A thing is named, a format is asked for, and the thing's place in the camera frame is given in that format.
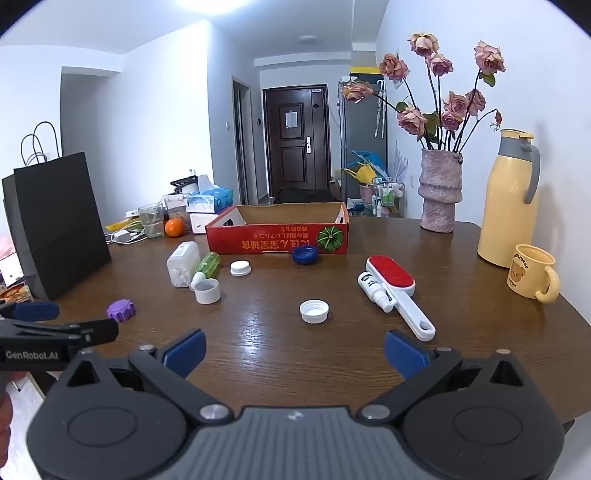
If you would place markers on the clear food container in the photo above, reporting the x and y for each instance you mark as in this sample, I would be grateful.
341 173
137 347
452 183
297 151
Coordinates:
175 207

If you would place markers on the dark brown door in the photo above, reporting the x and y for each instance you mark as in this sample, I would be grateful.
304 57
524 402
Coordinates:
295 147

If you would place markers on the blue tissue pack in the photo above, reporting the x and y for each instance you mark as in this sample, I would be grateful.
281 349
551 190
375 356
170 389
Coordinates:
210 199

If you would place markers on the white wall charger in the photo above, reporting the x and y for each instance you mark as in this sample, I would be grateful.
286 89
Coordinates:
122 236

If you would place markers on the orange fruit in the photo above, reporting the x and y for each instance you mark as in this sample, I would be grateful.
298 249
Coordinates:
174 228

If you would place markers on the black cloth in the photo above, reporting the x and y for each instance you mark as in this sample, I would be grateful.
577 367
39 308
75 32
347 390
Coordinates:
300 194

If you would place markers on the red cardboard box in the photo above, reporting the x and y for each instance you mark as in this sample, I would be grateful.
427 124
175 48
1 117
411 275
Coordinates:
272 237

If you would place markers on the folded white umbrella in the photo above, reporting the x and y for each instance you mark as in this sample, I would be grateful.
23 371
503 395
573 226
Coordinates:
380 110

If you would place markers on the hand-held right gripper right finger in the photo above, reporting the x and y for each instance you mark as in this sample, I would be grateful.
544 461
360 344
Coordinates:
406 353

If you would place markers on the yellow plastic stool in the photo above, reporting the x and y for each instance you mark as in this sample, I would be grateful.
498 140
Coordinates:
362 174

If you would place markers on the white plastic cup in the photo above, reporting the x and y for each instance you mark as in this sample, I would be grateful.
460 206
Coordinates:
207 291

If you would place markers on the purple bottle cap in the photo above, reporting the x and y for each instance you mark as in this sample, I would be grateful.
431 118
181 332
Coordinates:
121 310

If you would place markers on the blue plastic stool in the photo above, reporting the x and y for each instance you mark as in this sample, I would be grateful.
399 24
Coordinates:
371 159

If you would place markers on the yellow packet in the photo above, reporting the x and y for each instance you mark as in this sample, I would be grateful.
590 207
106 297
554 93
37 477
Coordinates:
120 225

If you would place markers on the ceiling lamp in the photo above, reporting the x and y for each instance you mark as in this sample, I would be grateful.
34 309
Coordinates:
308 39

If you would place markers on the large white bottle cap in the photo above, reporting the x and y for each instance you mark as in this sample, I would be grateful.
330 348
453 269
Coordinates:
314 311

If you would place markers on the dried pink roses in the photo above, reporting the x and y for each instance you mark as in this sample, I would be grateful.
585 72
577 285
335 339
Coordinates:
413 119

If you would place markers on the clear drinking glass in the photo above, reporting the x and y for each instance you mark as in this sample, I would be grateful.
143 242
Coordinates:
151 224

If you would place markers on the grey refrigerator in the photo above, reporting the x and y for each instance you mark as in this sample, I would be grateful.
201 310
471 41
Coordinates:
362 134

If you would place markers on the black paper bag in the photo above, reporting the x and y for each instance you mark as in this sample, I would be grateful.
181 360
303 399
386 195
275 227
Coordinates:
55 221

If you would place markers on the small white spray bottle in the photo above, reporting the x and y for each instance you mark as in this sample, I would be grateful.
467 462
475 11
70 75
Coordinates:
373 287

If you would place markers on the pink textured vase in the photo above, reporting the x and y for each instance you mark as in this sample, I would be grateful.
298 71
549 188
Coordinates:
439 194

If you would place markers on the yellow box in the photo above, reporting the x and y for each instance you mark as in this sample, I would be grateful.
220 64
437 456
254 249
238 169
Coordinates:
364 70

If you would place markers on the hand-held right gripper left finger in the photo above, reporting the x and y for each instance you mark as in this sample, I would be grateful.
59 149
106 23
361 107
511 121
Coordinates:
187 351

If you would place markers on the yellow thermos jug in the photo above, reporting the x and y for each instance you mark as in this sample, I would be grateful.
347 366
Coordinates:
505 212

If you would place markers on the pink bucket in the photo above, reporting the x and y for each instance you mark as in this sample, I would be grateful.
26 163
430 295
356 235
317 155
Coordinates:
366 193

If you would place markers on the yellow bear mug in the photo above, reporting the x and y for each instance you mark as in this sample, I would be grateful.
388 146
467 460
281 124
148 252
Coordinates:
526 272

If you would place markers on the small white bottle cap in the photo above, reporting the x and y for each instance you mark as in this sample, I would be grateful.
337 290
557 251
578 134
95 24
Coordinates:
240 268

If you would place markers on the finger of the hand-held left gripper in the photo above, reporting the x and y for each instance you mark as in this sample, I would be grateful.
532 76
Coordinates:
99 330
37 310

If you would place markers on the blue bottle cap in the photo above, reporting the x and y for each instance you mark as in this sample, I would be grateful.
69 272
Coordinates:
304 255

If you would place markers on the red and white lint brush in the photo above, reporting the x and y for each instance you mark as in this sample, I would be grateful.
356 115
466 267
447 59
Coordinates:
392 279

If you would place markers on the green spray bottle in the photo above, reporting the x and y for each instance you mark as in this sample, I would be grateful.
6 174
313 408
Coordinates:
207 264

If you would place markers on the white plastic container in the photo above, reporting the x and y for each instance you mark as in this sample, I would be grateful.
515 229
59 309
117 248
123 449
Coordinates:
181 265

